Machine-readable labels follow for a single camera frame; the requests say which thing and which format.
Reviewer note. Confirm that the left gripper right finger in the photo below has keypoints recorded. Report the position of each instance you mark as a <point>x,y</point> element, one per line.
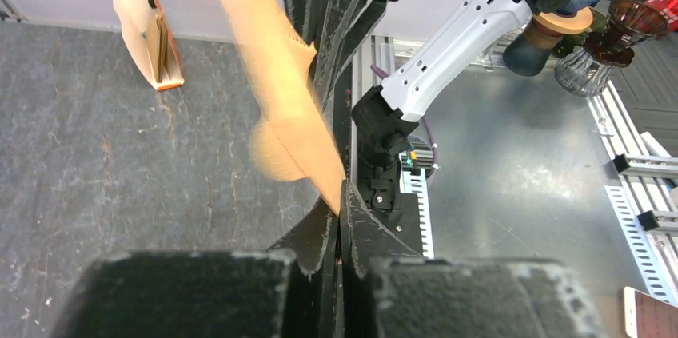
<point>392,291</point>

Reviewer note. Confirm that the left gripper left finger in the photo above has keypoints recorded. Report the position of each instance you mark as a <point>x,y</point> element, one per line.
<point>285,290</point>

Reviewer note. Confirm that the brown paper coffee filter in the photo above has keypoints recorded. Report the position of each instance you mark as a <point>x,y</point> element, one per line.
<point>291,141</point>

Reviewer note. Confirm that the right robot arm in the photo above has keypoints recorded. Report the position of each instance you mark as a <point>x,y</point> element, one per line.
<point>387,114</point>

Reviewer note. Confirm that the coffee filter box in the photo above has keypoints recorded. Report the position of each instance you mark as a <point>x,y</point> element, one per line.
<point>150,42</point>

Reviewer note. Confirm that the spare amber glass dripper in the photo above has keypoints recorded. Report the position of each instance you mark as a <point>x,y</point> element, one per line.
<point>628,23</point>

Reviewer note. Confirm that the clear ribbed glass vase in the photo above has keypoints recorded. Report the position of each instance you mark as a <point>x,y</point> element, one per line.
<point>581,74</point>

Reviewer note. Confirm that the smartphone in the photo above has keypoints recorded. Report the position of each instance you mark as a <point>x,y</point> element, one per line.
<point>648,317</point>

